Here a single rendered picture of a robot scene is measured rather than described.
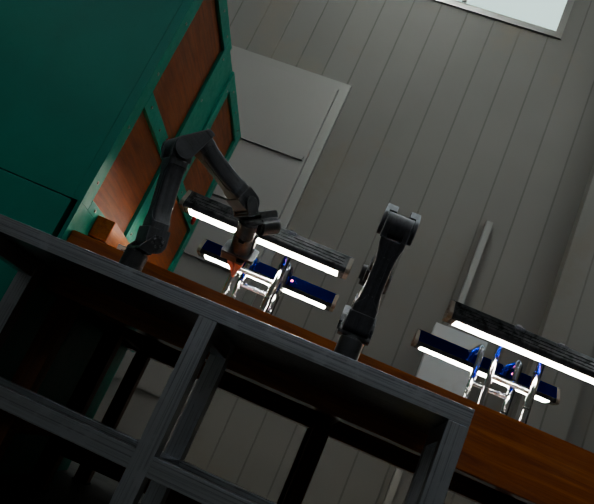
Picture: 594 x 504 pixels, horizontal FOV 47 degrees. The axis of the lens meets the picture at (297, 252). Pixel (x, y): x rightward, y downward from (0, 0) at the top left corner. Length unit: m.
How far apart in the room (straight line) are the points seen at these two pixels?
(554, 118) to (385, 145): 1.18
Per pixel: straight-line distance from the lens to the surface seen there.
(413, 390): 1.49
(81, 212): 2.08
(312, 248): 2.29
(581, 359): 2.43
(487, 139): 4.93
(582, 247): 4.64
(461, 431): 1.49
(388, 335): 4.37
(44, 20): 2.37
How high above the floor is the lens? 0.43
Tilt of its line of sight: 16 degrees up
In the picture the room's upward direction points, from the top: 24 degrees clockwise
